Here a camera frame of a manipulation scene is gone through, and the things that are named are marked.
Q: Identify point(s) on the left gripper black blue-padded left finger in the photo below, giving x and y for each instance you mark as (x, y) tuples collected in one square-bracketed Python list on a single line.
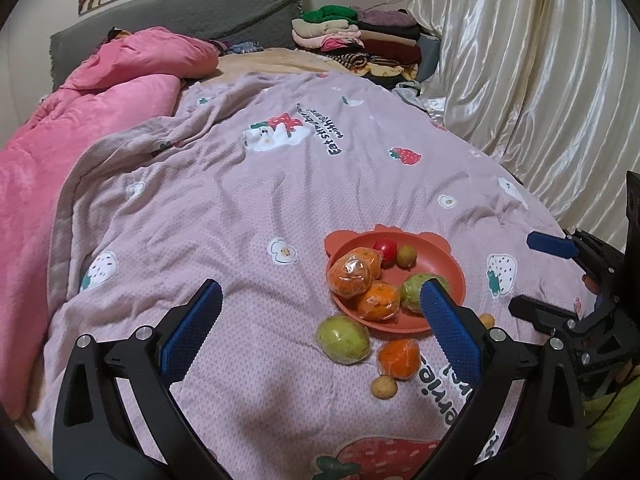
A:
[(93, 437)]

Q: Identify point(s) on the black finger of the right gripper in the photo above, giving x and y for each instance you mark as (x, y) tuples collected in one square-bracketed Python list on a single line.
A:
[(545, 318)]

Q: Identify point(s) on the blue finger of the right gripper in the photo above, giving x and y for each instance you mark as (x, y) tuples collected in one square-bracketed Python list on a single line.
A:
[(562, 247)]

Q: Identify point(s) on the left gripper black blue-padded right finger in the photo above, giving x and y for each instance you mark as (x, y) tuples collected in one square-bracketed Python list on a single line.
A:
[(546, 438)]

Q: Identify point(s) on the small yellow fruit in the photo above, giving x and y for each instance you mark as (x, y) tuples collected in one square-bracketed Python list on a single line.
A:
[(384, 387), (488, 320)]

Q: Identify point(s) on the orange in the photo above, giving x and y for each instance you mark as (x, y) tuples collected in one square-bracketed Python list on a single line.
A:
[(399, 359), (371, 256), (380, 303), (349, 276)]

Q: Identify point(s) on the small yellow fruit front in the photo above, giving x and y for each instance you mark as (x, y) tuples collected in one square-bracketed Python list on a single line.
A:
[(384, 387)]

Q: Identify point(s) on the green fruit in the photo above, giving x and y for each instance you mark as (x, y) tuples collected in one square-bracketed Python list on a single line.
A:
[(343, 340), (411, 287)]

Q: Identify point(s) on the green sleeve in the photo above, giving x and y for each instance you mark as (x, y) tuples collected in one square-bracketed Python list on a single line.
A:
[(606, 416)]

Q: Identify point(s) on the orange bear-ear plate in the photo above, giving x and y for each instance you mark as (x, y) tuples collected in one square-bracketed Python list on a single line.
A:
[(434, 261)]

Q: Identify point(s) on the small green-brown fruit on plate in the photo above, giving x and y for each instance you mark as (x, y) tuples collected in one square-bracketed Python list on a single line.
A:
[(406, 257)]

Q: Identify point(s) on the wrapped green fruit on plate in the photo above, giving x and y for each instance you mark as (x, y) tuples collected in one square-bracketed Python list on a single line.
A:
[(411, 287)]

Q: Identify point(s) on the red cherry tomato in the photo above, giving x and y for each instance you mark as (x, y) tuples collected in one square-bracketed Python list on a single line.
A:
[(388, 249)]

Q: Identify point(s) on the wrapped orange back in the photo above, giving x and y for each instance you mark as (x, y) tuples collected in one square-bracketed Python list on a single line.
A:
[(371, 256)]

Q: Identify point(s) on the wrapped orange front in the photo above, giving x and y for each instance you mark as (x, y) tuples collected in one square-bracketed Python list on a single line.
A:
[(380, 303)]

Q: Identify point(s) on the cream satin curtain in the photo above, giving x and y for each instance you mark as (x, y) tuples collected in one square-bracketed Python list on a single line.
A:
[(550, 90)]

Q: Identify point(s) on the mauve printed bed cover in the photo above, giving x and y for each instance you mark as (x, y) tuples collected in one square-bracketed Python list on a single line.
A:
[(243, 185)]

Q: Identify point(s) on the stack of folded clothes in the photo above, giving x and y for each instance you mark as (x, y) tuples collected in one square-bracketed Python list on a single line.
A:
[(387, 47)]

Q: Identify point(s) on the beige blanket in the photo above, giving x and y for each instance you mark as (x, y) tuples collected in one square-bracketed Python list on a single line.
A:
[(271, 61)]

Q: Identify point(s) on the pink quilt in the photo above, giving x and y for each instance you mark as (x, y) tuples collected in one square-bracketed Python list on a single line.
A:
[(127, 81)]

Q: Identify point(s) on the grey headboard cover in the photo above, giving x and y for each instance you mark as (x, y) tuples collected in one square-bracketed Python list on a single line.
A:
[(267, 22)]

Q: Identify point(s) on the black camera box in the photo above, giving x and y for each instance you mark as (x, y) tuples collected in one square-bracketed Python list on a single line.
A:
[(633, 216)]

